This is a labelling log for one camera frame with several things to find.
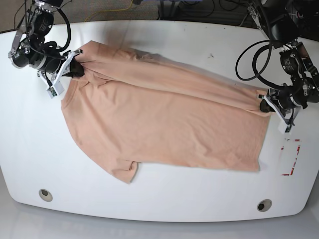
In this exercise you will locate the red tape rectangle marker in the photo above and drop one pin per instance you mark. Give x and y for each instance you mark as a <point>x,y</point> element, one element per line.
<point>288,156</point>

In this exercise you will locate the wrist camera, image-left gripper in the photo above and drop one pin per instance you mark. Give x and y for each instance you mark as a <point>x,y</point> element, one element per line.
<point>55,90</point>

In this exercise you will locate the peach t-shirt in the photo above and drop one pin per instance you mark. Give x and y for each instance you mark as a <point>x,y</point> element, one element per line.
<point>130,108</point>

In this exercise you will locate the wrist camera, image-right gripper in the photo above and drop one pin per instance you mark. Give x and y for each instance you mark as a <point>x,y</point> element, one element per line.
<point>285,127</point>

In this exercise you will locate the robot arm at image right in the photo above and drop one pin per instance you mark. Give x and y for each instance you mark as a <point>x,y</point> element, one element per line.
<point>274,21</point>

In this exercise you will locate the right table grommet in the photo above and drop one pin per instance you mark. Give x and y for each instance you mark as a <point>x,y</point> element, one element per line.
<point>264,205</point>

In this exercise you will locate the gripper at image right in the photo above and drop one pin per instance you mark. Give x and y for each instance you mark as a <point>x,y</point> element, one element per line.
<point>284,103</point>

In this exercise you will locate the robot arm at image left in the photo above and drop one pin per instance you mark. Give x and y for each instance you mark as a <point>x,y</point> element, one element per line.
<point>30,48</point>

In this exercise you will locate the left table grommet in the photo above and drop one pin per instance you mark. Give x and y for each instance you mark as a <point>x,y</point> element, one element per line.
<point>45,195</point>

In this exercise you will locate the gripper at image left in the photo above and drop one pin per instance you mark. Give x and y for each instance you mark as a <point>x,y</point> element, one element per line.
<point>56,68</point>

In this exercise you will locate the table grommet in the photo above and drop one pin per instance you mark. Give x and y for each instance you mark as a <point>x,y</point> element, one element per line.
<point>45,195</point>
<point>264,205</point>

